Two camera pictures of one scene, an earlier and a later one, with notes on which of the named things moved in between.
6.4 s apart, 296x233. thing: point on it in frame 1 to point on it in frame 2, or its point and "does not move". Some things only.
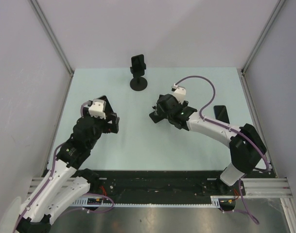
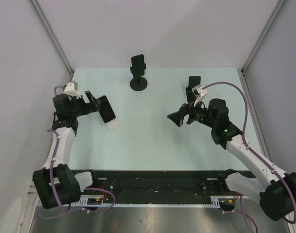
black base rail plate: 155,183 does not move
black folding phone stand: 155,117 to 193,81
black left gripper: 112,127 to 92,106
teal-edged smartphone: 109,109 does not move
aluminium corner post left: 53,37 does not move
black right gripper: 184,104 to 178,117
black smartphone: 137,63 does not move
